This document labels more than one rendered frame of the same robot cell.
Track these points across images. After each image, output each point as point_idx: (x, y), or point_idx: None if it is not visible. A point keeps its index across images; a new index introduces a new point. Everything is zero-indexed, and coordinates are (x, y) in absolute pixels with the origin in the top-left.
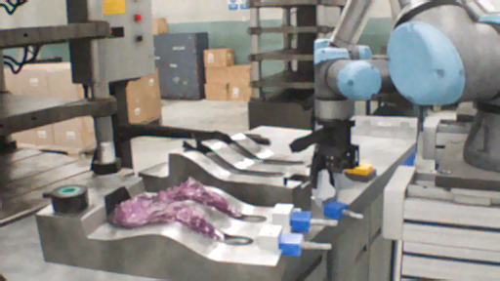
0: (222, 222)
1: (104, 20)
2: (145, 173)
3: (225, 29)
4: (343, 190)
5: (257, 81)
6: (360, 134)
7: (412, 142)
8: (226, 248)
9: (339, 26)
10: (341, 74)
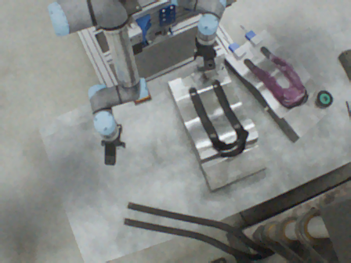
0: (265, 63)
1: (286, 222)
2: (264, 161)
3: None
4: (167, 85)
5: None
6: None
7: (45, 122)
8: (272, 49)
9: (135, 70)
10: (225, 5)
